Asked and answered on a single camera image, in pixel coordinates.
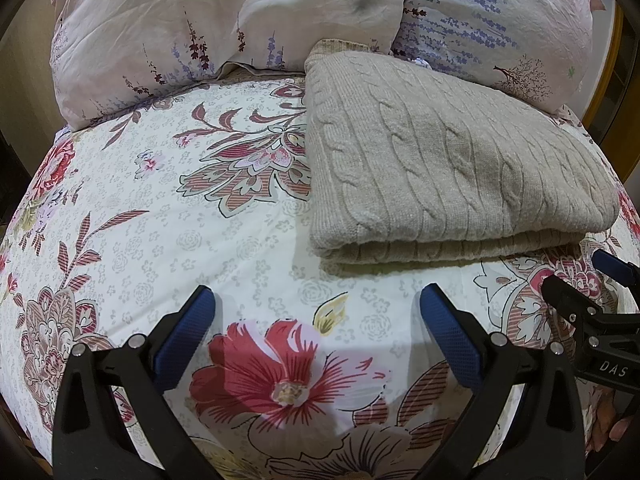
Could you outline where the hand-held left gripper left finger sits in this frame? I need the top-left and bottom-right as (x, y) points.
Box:
(51, 285), (217, 480)

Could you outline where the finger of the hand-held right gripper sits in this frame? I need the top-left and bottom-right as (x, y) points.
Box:
(591, 248), (640, 287)
(541, 272), (603, 346)

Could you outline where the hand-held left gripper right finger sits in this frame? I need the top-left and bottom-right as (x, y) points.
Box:
(419, 283), (587, 480)

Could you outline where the beige cable-knit sweater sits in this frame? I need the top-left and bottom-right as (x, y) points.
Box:
(303, 37), (621, 267)

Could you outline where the person's right hand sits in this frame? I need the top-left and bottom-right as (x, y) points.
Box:
(586, 387), (638, 457)

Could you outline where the floral bed sheet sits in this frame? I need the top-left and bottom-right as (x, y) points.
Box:
(0, 67), (640, 480)

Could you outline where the lavender print pillow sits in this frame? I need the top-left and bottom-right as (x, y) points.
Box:
(390, 0), (607, 117)

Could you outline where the pale pink floral pillow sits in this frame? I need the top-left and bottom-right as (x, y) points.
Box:
(50, 0), (407, 129)

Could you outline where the yellow wooden bed frame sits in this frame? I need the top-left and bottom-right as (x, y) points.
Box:
(582, 0), (640, 143)

